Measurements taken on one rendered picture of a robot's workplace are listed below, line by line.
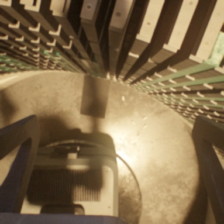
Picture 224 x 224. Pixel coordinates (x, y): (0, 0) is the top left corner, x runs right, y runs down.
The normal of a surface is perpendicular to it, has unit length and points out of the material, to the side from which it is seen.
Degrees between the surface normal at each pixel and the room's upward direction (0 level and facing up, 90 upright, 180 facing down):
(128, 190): 0
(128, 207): 0
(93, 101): 25
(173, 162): 0
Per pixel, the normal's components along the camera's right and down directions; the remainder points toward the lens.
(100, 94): -0.07, 0.48
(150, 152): 0.01, 0.08
